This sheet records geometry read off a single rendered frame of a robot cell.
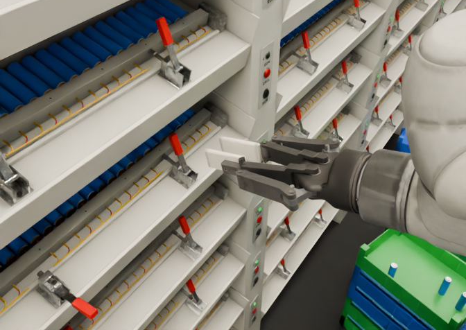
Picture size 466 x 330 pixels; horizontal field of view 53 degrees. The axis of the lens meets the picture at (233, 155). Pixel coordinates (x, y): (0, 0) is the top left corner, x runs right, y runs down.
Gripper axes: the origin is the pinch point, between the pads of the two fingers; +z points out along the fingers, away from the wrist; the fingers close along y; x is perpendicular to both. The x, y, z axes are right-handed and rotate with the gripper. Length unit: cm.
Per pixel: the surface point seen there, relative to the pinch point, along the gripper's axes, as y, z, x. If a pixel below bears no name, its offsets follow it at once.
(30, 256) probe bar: -26.1, 15.5, -2.7
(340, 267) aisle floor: 67, 23, -97
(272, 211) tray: 34, 22, -44
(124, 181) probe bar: -8.7, 15.4, -2.6
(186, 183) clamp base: -1.0, 10.7, -7.1
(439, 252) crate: 61, -13, -70
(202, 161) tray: 5.2, 12.2, -7.0
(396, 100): 134, 25, -63
